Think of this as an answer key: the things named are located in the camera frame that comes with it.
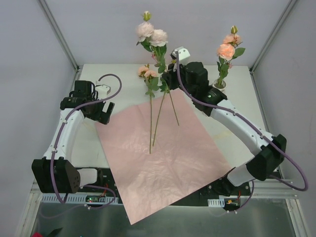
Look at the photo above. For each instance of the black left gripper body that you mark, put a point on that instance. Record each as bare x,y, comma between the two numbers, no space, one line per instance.
105,113

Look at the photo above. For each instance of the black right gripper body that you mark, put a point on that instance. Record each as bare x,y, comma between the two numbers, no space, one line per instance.
171,78

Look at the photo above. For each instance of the orange rose stem with bud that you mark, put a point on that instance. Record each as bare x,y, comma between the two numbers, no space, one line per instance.
229,50

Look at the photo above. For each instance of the pale pink rose stem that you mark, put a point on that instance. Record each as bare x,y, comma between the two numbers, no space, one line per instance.
153,41

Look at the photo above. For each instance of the pink wrapping paper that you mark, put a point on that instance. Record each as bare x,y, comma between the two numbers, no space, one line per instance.
184,158

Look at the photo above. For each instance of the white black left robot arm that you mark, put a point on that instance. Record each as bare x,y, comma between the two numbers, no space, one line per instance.
54,171

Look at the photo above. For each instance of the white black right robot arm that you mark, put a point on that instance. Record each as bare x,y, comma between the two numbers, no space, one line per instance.
266,148

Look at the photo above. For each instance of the white ribbed ceramic vase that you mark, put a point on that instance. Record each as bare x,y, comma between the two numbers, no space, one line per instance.
220,85

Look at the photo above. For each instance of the peach rose stem leafy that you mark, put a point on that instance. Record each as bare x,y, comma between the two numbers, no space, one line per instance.
165,91

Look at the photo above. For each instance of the small peach rose stem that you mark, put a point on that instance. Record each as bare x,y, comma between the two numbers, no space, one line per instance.
150,79

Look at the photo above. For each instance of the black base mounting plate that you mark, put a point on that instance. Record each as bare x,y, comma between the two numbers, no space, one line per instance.
197,198

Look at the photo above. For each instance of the red object at bottom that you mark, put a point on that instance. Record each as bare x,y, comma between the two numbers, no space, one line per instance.
36,234

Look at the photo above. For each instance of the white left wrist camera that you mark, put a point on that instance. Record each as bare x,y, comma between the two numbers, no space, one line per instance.
102,89

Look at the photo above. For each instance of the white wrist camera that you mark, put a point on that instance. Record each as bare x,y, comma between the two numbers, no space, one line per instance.
102,89
183,54

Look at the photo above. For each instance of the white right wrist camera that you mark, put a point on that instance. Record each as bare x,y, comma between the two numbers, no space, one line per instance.
183,54

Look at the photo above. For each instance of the left aluminium side rail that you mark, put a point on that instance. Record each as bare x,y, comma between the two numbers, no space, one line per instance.
65,134

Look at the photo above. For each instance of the aluminium side rail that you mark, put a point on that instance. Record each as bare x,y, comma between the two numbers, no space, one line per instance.
65,134
266,102

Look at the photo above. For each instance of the right aluminium frame post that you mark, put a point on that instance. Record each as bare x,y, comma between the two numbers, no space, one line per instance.
273,34

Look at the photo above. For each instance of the aluminium frame post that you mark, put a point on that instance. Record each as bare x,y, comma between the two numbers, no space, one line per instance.
273,34
58,33

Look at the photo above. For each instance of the right aluminium side rail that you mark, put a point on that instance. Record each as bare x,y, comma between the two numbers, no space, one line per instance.
266,102

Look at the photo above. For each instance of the left slotted cable duct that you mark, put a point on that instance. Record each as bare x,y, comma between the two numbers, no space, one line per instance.
81,199

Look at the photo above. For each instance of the slotted cable duct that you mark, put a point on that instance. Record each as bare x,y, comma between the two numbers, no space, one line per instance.
81,199
223,202

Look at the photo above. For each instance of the left aluminium frame post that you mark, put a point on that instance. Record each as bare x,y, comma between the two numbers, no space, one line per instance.
58,33

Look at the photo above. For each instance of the right slotted cable duct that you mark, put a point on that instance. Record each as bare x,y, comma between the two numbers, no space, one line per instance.
223,202

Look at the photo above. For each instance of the aluminium front frame rail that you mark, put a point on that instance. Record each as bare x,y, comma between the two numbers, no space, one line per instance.
270,188

